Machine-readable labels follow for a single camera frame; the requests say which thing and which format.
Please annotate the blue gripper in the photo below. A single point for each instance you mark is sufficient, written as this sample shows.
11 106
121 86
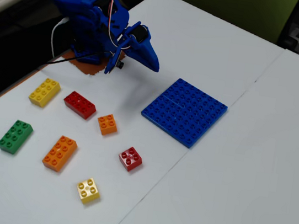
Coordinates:
147 48

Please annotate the orange 2x4 block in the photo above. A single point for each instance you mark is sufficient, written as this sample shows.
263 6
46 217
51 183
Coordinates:
59 153

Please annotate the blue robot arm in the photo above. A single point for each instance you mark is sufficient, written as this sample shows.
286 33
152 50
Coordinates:
95 21

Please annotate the orange 2x2 block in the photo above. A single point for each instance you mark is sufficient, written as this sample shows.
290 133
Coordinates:
107 124

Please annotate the red 2x4 block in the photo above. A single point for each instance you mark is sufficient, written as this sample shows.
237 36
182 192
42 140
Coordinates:
79 105

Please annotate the red 2x2 block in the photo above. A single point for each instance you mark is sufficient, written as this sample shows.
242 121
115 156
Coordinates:
130 159

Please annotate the yellow 2x4 block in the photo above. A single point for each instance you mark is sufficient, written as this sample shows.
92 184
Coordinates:
43 93

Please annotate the yellow 2x2 block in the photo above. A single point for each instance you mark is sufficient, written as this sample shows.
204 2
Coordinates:
88 190

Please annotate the green 2x4 block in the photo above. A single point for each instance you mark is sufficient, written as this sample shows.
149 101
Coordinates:
14 137

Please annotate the blue 8x8 baseplate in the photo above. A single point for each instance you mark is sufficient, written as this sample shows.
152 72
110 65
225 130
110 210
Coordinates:
182 114

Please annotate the green chair back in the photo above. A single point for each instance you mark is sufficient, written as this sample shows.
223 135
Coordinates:
231 6

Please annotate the white board sheet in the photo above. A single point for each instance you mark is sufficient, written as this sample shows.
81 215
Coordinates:
239 186
41 208

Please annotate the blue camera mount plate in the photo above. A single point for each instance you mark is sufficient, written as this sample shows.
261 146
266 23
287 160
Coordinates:
112 62

